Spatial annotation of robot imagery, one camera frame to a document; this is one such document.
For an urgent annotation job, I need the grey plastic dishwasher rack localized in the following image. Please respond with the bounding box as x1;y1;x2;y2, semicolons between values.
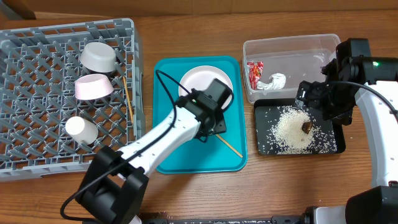
1;18;146;182

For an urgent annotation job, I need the wooden chopstick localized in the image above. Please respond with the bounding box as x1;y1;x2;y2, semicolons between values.
216;134;243;158
123;76;134;125

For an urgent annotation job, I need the white tissue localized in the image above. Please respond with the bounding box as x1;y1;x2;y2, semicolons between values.
256;73;286;90

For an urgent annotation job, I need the large white round plate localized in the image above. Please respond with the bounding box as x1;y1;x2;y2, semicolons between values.
179;65;234;92

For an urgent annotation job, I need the white small cup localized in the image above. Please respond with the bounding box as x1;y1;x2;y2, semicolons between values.
65;116;98;144

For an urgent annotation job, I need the teal plastic serving tray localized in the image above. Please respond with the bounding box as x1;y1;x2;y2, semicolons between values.
152;55;249;175

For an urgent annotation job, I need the black rectangular tray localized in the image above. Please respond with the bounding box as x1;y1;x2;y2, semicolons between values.
254;96;346;156

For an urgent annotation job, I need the red snack wrapper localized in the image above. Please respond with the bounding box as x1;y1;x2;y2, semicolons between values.
246;60;264;90

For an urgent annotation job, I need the pile of white rice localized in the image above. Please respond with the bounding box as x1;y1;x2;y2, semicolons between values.
258;105;337;155

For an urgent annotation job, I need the grey metal bowl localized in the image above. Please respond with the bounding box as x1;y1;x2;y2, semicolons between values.
80;42;116;73

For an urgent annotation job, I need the brown food scrap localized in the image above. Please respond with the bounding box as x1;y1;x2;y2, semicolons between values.
301;121;313;134

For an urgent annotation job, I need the clear plastic waste bin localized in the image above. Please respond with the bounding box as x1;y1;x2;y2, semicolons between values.
243;34;340;103

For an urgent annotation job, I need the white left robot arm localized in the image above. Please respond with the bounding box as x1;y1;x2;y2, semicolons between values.
72;88;233;223

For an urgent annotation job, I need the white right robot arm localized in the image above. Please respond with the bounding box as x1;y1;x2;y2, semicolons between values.
294;57;397;223

